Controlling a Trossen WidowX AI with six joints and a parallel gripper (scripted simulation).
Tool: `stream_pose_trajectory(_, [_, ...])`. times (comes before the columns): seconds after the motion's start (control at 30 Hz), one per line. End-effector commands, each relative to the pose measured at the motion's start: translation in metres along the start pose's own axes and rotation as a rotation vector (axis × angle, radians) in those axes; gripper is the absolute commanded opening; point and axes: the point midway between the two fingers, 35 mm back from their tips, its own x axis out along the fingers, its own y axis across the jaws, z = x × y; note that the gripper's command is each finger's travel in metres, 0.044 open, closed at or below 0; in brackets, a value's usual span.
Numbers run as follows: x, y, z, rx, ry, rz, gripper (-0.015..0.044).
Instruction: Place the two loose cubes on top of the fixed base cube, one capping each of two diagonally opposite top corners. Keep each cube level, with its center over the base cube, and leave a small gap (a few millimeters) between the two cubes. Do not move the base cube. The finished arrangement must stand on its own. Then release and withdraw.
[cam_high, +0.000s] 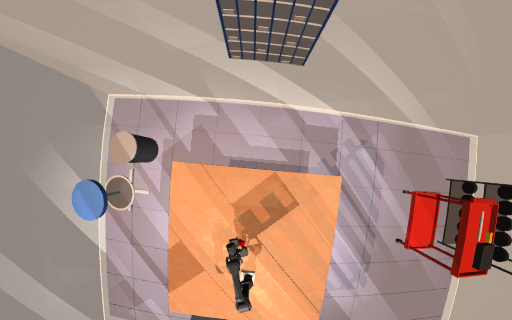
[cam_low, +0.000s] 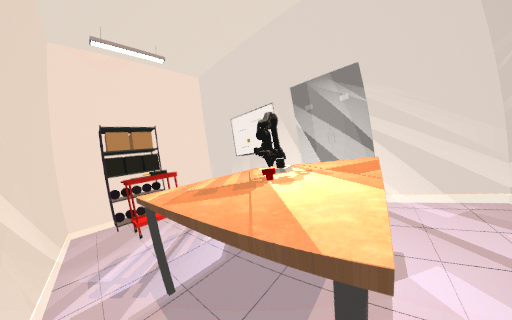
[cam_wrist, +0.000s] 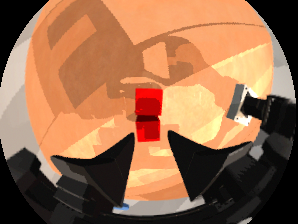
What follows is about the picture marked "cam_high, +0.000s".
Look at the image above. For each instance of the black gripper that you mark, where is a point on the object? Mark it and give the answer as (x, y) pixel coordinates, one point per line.
(236, 241)

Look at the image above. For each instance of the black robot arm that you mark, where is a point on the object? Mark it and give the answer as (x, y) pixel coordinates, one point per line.
(241, 289)

